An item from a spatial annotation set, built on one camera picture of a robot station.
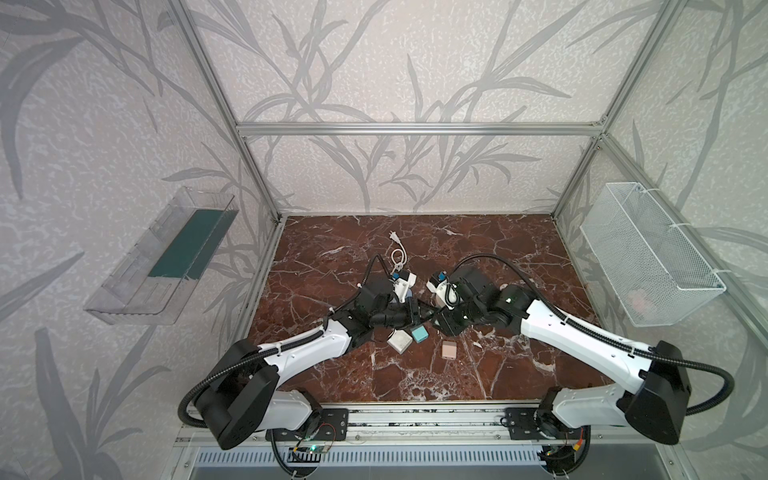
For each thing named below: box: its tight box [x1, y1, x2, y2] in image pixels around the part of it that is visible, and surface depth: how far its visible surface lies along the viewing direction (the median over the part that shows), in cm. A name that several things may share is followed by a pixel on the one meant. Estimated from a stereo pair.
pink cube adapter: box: [442, 341, 457, 360], surface depth 86 cm
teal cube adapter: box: [411, 325, 428, 343], surface depth 89 cm
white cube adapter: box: [386, 329, 413, 355], surface depth 87 cm
